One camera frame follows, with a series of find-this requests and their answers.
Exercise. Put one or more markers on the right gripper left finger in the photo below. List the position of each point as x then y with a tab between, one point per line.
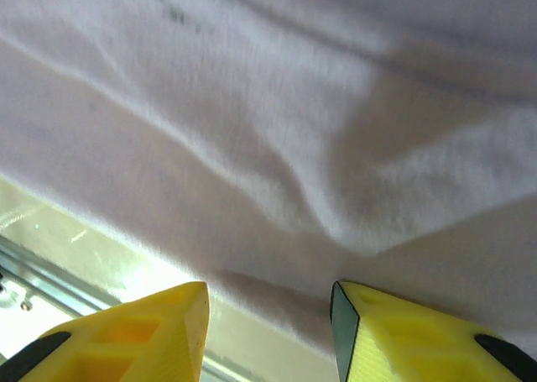
126	340

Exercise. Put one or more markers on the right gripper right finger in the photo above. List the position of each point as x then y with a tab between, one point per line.
411	348

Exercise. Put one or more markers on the lavender t-shirt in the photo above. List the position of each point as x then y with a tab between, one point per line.
251	105

